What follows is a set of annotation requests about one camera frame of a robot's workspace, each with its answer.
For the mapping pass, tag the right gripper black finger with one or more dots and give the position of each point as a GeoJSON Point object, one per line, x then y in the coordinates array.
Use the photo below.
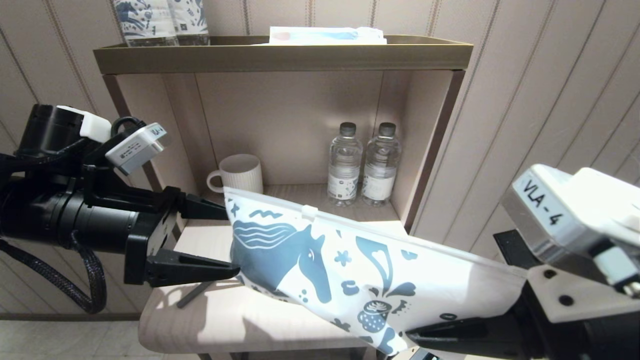
{"type": "Point", "coordinates": [470, 340]}

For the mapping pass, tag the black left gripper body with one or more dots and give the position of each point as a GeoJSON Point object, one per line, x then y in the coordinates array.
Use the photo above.
{"type": "Point", "coordinates": [150, 225]}

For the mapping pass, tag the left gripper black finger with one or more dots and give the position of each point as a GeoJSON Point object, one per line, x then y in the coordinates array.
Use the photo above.
{"type": "Point", "coordinates": [185, 267]}
{"type": "Point", "coordinates": [200, 210]}

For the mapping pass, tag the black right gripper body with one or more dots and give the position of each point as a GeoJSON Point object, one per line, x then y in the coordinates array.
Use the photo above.
{"type": "Point", "coordinates": [560, 340]}

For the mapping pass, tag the white zip pouch blue horse print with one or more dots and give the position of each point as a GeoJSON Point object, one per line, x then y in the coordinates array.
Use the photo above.
{"type": "Point", "coordinates": [360, 260]}

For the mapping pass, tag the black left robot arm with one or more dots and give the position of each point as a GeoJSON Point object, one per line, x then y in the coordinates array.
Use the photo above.
{"type": "Point", "coordinates": [50, 220]}

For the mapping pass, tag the grey toothbrush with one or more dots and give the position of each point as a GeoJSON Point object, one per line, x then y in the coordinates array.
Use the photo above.
{"type": "Point", "coordinates": [192, 296]}

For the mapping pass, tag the white ribbed mug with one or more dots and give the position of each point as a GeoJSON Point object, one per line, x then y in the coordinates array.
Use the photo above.
{"type": "Point", "coordinates": [242, 172]}

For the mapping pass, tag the beige wooden shelf unit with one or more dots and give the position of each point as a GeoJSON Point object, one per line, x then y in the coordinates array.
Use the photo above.
{"type": "Point", "coordinates": [280, 125]}

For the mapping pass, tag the clear water bottle dotted label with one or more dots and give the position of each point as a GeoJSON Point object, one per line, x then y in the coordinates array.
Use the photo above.
{"type": "Point", "coordinates": [345, 155]}

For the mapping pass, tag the brown shelf tray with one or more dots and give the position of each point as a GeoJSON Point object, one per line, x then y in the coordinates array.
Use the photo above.
{"type": "Point", "coordinates": [280, 59]}

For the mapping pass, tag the clear water bottle plain label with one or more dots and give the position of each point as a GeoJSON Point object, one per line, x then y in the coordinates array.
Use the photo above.
{"type": "Point", "coordinates": [381, 165]}

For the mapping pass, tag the small blue printed white pouch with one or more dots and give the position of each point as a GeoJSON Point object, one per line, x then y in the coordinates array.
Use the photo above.
{"type": "Point", "coordinates": [192, 20]}

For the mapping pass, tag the large blue printed white pouch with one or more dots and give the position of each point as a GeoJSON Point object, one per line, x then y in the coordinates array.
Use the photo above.
{"type": "Point", "coordinates": [145, 22]}

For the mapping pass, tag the flat white blue packet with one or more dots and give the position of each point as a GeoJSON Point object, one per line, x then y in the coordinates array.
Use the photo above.
{"type": "Point", "coordinates": [320, 36]}

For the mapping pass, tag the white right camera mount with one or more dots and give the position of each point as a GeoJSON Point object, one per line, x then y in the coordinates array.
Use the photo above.
{"type": "Point", "coordinates": [580, 295]}

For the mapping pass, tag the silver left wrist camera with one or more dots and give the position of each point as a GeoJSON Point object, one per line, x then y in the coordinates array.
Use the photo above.
{"type": "Point", "coordinates": [135, 147]}

